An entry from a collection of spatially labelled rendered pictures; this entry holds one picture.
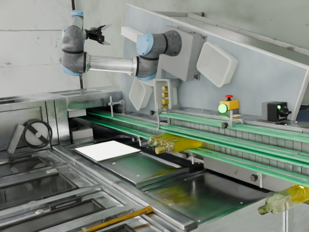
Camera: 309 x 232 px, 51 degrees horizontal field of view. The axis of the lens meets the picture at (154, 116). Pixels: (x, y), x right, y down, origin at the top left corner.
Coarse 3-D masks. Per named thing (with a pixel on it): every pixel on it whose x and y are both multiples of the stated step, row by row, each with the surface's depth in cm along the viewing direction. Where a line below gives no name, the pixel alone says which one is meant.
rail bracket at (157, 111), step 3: (156, 102) 197; (165, 108) 201; (150, 111) 195; (153, 111) 195; (156, 111) 197; (159, 111) 197; (162, 111) 199; (165, 111) 201; (150, 114) 196; (153, 114) 196; (159, 117) 199; (159, 120) 199; (159, 123) 199; (159, 126) 199
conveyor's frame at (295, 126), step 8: (104, 112) 283; (120, 112) 265; (136, 112) 259; (176, 112) 196; (184, 112) 189; (192, 112) 183; (200, 112) 181; (208, 112) 180; (216, 112) 178; (144, 120) 228; (152, 120) 220; (160, 120) 218; (224, 120) 163; (248, 120) 151; (280, 128) 136; (288, 128) 133; (296, 128) 130; (304, 128) 128
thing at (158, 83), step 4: (156, 80) 215; (160, 80) 211; (164, 80) 208; (168, 80) 205; (156, 84) 218; (160, 84) 220; (164, 84) 220; (168, 84) 204; (156, 88) 219; (160, 88) 220; (168, 88) 205; (156, 92) 219; (160, 92) 221; (164, 92) 222; (168, 92) 206; (156, 96) 219; (160, 96) 221; (156, 100) 220; (160, 100) 221; (160, 104) 222; (168, 104) 220; (156, 108) 220; (168, 108) 220; (164, 112) 213
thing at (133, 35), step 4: (124, 28) 246; (128, 28) 247; (124, 32) 247; (128, 32) 242; (132, 32) 237; (136, 32) 238; (128, 36) 243; (132, 36) 238; (136, 36) 234; (132, 40) 239; (136, 40) 234
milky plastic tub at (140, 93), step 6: (132, 84) 246; (138, 84) 247; (144, 84) 237; (132, 90) 249; (138, 90) 252; (144, 90) 246; (150, 90) 236; (132, 96) 254; (138, 96) 255; (144, 96) 235; (132, 102) 250; (138, 102) 251; (144, 102) 242; (138, 108) 244
